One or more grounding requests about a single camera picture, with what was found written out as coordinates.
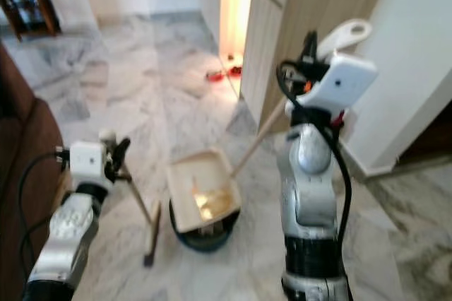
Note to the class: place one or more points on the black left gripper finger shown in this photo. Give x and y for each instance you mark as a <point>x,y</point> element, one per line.
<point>121,151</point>
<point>120,174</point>

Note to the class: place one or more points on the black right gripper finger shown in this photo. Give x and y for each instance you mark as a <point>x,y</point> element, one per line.
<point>310,46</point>

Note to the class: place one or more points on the red small floor item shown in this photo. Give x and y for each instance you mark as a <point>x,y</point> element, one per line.
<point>222,73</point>

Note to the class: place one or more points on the light wooden tall cabinet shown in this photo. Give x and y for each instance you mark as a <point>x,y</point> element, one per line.
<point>311,4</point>

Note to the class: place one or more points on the brown fabric sofa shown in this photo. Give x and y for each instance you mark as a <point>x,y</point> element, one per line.
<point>32,181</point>

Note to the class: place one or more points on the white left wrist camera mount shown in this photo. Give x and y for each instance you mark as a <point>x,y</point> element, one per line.
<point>87,161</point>

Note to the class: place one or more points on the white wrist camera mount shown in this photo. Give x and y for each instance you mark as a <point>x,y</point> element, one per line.
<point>342,82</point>
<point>87,161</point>

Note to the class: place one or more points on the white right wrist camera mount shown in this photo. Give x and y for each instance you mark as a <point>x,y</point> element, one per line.
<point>342,82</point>

